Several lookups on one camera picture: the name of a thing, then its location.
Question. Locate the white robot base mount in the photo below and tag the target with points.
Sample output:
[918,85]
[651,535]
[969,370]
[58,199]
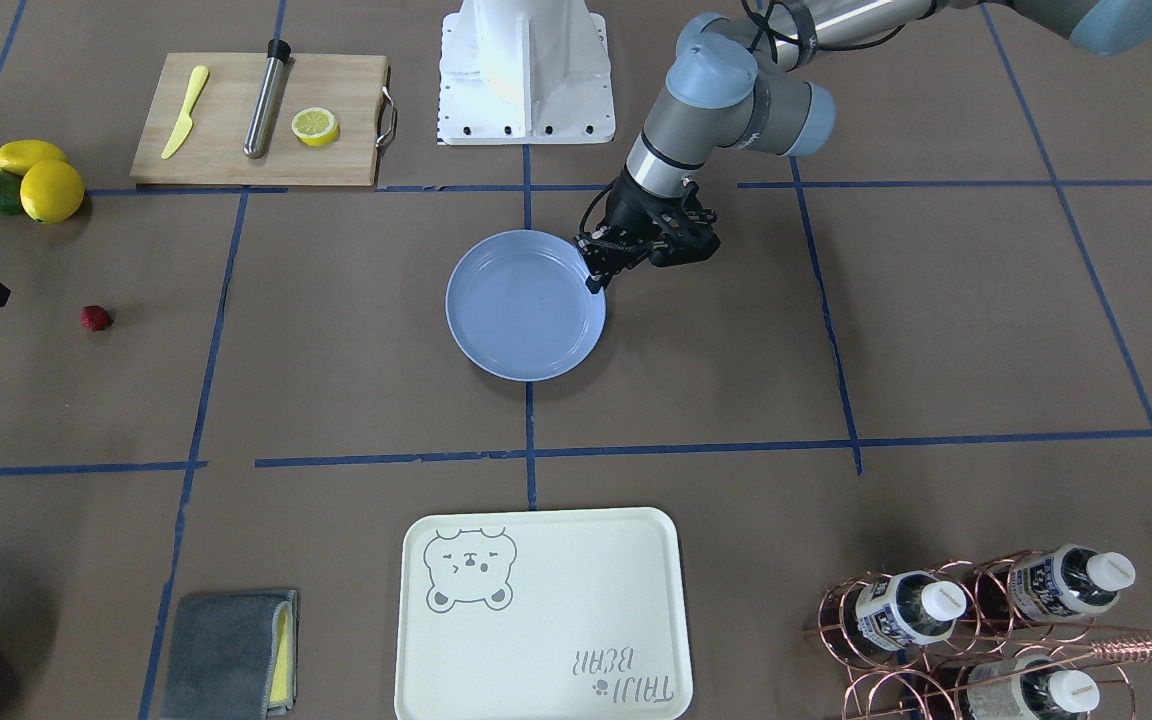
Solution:
[515,72]

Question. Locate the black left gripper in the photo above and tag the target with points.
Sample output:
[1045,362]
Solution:
[628,209]

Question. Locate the blue plate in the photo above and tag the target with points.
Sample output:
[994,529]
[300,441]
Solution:
[518,307]

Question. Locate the yellow plastic knife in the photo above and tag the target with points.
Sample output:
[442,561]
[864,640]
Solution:
[184,122]

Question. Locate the grey folded cloth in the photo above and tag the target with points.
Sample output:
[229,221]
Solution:
[233,656]

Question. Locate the yellow lemon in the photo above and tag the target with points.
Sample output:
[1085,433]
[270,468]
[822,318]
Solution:
[18,156]
[52,191]

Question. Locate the copper wire bottle rack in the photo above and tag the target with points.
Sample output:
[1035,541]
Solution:
[1017,637]

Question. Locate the cream bear tray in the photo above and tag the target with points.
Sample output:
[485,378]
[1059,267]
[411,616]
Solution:
[560,614]

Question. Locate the half lemon slice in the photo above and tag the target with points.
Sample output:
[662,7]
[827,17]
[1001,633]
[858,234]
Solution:
[315,127]

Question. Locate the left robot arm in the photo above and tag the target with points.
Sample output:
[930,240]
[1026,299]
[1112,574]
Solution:
[729,87]

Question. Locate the steel knife sharpener rod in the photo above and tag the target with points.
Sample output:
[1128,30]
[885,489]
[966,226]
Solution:
[258,137]

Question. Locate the red strawberry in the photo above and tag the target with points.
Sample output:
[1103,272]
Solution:
[96,318]

